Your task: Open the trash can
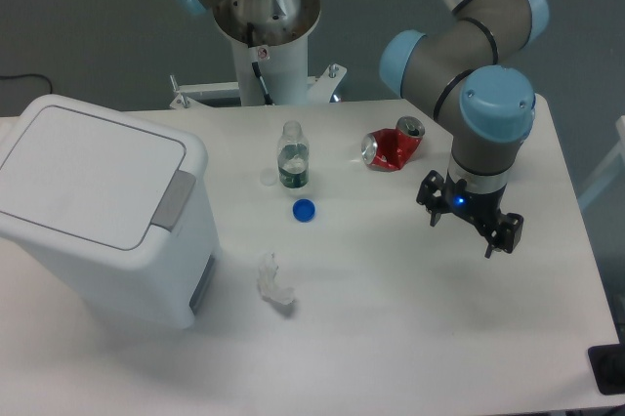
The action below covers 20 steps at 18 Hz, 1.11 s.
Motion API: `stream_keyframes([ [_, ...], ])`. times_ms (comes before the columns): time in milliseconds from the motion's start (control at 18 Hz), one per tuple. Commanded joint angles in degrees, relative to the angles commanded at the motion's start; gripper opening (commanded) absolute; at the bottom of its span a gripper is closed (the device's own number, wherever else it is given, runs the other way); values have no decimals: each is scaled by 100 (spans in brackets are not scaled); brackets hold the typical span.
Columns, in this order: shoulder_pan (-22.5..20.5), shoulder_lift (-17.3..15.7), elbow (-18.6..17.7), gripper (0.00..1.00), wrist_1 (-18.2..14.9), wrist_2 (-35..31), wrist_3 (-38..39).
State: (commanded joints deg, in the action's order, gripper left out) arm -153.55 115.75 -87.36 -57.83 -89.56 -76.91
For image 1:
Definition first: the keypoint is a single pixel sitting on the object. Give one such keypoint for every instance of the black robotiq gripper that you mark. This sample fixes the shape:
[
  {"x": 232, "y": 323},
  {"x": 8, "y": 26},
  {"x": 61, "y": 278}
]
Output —
[{"x": 482, "y": 210}]

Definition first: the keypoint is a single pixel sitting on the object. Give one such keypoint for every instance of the white push-button trash can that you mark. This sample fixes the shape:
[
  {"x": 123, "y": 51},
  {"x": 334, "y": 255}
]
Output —
[{"x": 112, "y": 205}]

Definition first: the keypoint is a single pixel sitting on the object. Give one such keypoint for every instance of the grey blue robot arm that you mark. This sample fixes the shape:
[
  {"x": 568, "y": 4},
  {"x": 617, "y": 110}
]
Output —
[{"x": 457, "y": 78}]

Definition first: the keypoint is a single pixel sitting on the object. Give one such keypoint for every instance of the crushed red soda can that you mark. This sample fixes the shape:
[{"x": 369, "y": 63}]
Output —
[{"x": 389, "y": 149}]

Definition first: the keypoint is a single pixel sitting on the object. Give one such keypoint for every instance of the white furniture at right edge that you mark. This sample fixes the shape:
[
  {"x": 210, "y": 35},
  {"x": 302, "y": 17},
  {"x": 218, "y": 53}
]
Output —
[{"x": 605, "y": 173}]

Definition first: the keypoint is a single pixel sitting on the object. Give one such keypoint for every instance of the blue bottle cap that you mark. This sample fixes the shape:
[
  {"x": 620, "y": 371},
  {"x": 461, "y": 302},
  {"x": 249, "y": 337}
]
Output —
[{"x": 303, "y": 210}]

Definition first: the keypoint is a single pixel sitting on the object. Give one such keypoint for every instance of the clear green-label plastic bottle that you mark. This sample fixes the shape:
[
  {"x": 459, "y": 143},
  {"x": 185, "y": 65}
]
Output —
[{"x": 293, "y": 154}]

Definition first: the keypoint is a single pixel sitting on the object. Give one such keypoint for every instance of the black device at table edge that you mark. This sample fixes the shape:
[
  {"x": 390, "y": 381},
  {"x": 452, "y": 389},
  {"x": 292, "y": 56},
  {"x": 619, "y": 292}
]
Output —
[{"x": 607, "y": 362}]

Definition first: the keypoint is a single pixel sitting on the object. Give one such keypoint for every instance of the white bottle cap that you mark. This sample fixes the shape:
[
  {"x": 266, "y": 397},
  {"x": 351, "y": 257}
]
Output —
[{"x": 268, "y": 178}]

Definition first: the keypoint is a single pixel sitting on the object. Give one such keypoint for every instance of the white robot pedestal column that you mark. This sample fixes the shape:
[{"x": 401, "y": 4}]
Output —
[{"x": 269, "y": 41}]

